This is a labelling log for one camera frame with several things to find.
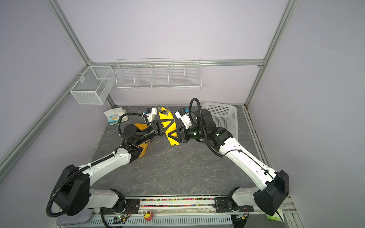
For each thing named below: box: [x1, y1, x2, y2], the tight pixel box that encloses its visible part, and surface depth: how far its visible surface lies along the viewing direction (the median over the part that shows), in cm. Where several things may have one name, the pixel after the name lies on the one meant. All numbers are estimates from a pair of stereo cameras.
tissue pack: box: [103, 107, 129, 126], surface depth 108 cm
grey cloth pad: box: [56, 209, 94, 226], surface depth 69 cm
